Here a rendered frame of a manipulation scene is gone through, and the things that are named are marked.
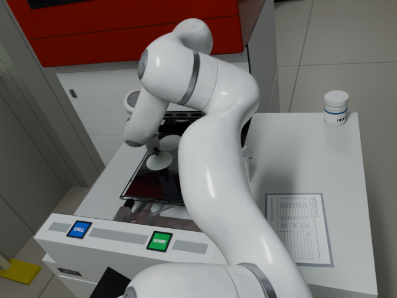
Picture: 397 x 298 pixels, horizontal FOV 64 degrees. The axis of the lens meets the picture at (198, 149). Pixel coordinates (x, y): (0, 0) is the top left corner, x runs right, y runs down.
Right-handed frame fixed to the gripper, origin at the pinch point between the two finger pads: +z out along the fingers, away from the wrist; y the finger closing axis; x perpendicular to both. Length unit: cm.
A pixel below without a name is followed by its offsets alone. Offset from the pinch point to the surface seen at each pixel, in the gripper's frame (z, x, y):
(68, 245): -16.4, -33.4, 27.4
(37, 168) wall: 98, -78, -75
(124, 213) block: -9.2, -17.2, 22.7
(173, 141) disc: 3.0, 8.1, -1.3
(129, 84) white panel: -8.0, 1.0, -26.6
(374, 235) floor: 73, 94, 62
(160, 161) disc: -0.7, 0.1, 6.5
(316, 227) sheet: -30, 27, 53
